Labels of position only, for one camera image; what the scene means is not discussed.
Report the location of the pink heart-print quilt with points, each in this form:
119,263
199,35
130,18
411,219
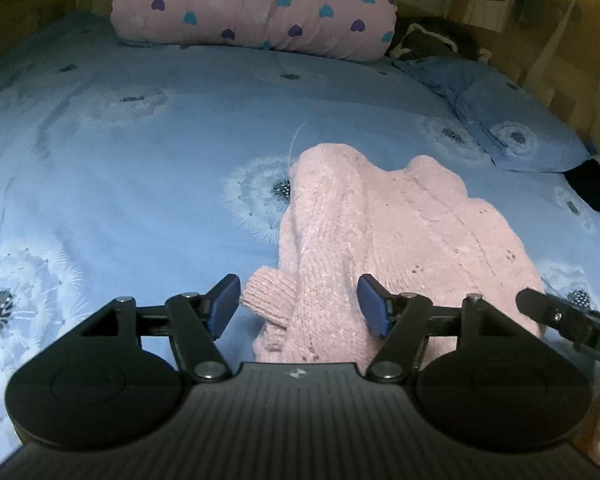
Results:
260,5

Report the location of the dark crumpled cloth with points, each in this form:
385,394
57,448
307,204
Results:
430,35

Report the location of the pink knitted cardigan sweater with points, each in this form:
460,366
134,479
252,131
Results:
390,230

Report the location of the blue dandelion-print pillow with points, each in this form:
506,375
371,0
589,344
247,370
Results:
480,100

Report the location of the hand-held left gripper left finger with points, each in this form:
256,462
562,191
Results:
222,306

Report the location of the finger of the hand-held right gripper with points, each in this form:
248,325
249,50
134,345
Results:
545,312

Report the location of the blue dandelion-print bed sheet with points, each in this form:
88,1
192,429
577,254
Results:
105,185

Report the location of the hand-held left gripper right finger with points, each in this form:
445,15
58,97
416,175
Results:
372,306

